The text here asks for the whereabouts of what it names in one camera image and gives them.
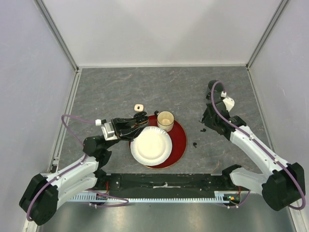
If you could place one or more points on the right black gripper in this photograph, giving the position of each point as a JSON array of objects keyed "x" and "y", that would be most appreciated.
[{"x": 205, "y": 119}]

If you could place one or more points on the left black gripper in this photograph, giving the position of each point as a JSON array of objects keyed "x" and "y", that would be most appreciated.
[{"x": 122, "y": 129}]

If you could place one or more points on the black earbud charging case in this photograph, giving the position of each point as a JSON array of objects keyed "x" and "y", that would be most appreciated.
[{"x": 141, "y": 118}]

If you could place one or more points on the pink earbud charging case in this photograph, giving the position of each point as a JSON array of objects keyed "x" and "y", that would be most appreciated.
[{"x": 138, "y": 107}]

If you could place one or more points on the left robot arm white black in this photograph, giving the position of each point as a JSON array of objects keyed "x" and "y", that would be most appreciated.
[{"x": 45, "y": 194}]

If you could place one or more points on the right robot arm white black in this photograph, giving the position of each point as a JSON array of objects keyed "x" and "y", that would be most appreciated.
[{"x": 280, "y": 183}]

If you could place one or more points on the dark green mug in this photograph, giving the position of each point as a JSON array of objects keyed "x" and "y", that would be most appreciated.
[{"x": 219, "y": 88}]

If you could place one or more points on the white ceramic plate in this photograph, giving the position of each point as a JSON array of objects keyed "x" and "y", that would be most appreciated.
[{"x": 152, "y": 147}]

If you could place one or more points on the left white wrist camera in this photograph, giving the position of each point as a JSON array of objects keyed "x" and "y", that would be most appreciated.
[{"x": 107, "y": 129}]

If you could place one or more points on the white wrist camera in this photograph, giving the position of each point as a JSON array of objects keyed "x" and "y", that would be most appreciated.
[
  {"x": 107, "y": 129},
  {"x": 228, "y": 101}
]

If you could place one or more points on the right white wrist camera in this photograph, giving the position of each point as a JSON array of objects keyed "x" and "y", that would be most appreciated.
[{"x": 228, "y": 101}]

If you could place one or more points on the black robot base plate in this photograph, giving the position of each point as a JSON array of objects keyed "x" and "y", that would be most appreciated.
[{"x": 164, "y": 186}]

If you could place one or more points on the slotted cable duct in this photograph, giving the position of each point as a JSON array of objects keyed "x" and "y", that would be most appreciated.
[{"x": 91, "y": 197}]

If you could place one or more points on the right aluminium frame post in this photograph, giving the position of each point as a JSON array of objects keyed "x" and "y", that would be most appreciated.
[{"x": 267, "y": 32}]

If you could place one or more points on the aluminium frame post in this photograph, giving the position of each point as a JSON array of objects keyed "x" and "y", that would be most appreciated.
[
  {"x": 267, "y": 32},
  {"x": 56, "y": 33}
]

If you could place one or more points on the left aluminium frame post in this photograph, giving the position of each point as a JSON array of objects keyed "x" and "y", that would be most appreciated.
[{"x": 56, "y": 33}]

